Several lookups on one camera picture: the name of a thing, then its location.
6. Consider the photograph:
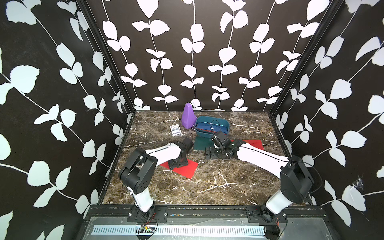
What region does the red envelope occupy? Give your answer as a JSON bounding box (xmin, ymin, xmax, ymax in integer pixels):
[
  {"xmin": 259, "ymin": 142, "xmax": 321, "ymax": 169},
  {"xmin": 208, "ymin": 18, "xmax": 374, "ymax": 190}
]
[
  {"xmin": 229, "ymin": 139, "xmax": 264, "ymax": 150},
  {"xmin": 172, "ymin": 159, "xmax": 199, "ymax": 179}
]

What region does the blue envelope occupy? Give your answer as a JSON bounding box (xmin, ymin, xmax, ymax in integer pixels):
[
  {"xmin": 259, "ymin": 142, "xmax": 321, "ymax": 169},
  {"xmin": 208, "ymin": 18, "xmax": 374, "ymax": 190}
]
[{"xmin": 196, "ymin": 123, "xmax": 229, "ymax": 134}]

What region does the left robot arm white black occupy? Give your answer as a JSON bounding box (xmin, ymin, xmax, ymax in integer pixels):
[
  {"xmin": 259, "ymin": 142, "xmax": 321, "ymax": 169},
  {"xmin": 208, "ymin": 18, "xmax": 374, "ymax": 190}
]
[{"xmin": 119, "ymin": 137, "xmax": 197, "ymax": 217}]

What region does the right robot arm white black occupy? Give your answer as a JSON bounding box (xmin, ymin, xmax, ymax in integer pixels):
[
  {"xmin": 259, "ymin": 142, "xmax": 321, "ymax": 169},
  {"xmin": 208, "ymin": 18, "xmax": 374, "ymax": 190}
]
[{"xmin": 209, "ymin": 132, "xmax": 314, "ymax": 221}]

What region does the teal plastic storage box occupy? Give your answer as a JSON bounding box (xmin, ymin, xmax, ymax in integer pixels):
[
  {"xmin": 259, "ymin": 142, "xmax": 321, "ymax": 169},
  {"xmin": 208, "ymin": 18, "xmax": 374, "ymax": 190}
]
[{"xmin": 195, "ymin": 116, "xmax": 230, "ymax": 138}]

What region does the green envelope back middle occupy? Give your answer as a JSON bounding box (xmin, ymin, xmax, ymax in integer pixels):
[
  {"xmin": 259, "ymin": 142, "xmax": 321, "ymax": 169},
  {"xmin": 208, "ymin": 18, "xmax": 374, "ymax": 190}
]
[{"xmin": 194, "ymin": 136, "xmax": 214, "ymax": 151}]

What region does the small white card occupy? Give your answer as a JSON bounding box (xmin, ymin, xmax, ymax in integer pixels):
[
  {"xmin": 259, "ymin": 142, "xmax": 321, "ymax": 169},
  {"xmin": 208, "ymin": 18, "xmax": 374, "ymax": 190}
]
[{"xmin": 170, "ymin": 124, "xmax": 183, "ymax": 137}]

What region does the purple pyramid metronome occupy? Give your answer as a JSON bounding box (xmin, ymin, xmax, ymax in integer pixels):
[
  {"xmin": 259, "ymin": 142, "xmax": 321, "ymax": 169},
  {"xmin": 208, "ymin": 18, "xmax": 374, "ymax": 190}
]
[{"xmin": 182, "ymin": 103, "xmax": 197, "ymax": 129}]

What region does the small green circuit board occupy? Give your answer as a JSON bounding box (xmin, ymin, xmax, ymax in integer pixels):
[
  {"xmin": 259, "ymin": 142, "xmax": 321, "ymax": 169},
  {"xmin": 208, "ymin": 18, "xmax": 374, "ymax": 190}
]
[{"xmin": 138, "ymin": 225, "xmax": 157, "ymax": 235}]

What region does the black aluminium front rail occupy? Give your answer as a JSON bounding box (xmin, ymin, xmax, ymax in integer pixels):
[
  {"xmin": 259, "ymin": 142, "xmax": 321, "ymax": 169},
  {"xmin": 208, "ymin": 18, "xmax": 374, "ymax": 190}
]
[{"xmin": 86, "ymin": 205, "xmax": 327, "ymax": 225}]

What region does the white perforated cable tray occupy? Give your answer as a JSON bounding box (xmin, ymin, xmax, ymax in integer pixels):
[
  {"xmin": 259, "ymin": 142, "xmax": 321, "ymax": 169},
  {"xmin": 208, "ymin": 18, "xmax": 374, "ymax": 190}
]
[{"xmin": 91, "ymin": 225, "xmax": 266, "ymax": 237}]

